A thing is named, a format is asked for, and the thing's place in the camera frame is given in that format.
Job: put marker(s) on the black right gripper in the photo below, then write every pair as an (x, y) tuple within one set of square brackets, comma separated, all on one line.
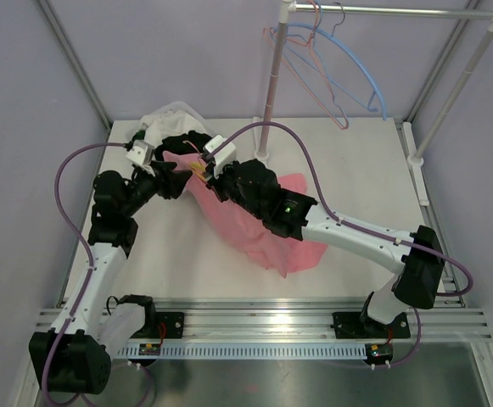
[(219, 181)]

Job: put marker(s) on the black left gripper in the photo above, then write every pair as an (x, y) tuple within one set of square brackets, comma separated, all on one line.
[(174, 181)]

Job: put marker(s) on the yellow hanger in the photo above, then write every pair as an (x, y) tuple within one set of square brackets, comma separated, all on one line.
[(198, 166)]

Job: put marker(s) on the black t shirt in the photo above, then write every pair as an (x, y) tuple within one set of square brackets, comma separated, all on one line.
[(174, 144)]

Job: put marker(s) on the green and white raglan shirt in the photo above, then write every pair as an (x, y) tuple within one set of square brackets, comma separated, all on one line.
[(139, 135)]

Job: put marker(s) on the white tank top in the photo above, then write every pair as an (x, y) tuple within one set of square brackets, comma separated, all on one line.
[(157, 127)]

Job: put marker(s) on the pink t shirt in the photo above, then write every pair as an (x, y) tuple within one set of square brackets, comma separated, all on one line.
[(244, 232)]

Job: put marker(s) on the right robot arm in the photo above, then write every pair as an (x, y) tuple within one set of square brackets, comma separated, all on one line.
[(411, 257)]

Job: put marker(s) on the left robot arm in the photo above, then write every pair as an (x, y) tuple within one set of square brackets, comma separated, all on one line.
[(74, 355)]

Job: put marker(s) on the white plastic basket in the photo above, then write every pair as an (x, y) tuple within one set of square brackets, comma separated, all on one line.
[(174, 110)]

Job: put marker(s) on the metal clothes rack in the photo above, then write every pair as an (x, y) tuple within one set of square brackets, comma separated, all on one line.
[(415, 151)]

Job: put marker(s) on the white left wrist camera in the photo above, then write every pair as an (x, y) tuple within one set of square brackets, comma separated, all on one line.
[(140, 155)]

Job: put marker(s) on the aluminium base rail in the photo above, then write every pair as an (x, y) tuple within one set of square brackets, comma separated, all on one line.
[(252, 305)]

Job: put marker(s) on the white slotted cable duct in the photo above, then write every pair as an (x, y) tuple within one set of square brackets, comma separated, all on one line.
[(244, 351)]

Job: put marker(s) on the aluminium corner frame post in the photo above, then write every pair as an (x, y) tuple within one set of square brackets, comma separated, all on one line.
[(60, 35)]

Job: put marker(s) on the aluminium right frame post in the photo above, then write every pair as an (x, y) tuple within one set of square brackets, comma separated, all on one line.
[(438, 68)]

